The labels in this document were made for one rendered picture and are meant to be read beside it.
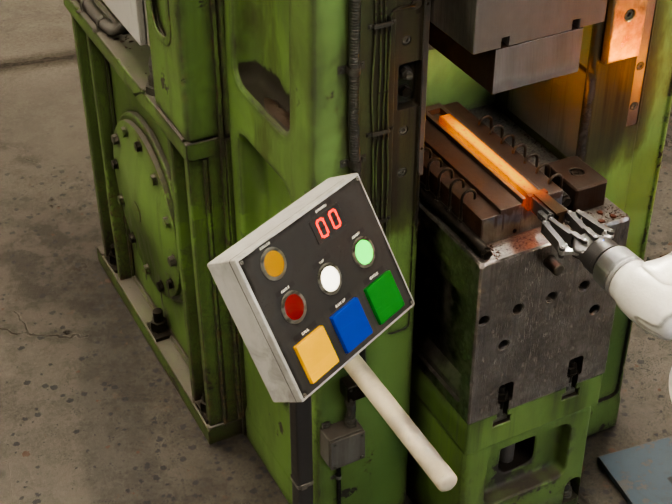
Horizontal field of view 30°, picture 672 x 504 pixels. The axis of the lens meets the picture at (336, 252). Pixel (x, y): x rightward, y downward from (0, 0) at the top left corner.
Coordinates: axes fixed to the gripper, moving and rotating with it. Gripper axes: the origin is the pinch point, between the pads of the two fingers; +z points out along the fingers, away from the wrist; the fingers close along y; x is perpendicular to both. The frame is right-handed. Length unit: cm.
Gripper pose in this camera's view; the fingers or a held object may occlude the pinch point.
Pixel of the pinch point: (547, 209)
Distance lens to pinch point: 258.5
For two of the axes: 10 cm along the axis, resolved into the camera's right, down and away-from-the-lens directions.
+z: -4.6, -5.3, 7.1
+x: 0.0, -8.0, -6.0
